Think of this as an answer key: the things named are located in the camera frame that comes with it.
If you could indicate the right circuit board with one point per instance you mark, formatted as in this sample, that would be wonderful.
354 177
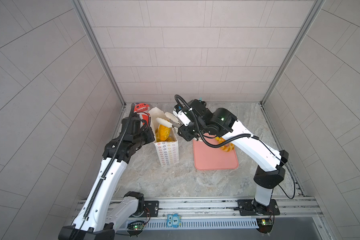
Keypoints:
265 226

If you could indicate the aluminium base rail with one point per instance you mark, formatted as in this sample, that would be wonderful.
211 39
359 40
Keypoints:
221 213

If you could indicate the circuit board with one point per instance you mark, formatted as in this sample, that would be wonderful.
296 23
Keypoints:
265 226
136 226

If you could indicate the small round golden bun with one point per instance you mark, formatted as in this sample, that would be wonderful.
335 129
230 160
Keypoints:
163 133

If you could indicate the white paper bag with print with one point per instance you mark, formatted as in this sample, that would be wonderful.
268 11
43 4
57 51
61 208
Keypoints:
168 152

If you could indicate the left circuit board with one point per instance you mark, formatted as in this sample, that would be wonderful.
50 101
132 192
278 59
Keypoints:
136 226

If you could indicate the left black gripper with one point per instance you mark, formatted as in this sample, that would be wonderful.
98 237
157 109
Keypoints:
149 133

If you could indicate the red shark plush toy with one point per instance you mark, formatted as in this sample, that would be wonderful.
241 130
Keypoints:
142 110

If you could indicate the blue owl tag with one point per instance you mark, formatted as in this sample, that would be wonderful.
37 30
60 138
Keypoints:
173 221

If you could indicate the braided orange pretzel bread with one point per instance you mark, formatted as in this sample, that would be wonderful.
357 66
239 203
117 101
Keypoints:
226 148

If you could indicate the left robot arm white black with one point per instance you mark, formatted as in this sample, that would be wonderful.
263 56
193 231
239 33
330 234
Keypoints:
94 221

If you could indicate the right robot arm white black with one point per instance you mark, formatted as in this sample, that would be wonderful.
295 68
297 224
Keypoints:
220 128

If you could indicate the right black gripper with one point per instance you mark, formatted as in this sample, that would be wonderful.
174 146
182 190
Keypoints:
184 133

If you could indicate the white food tongs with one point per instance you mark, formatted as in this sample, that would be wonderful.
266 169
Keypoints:
170 121

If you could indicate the pink tray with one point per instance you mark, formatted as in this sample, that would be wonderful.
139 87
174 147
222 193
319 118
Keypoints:
208 159

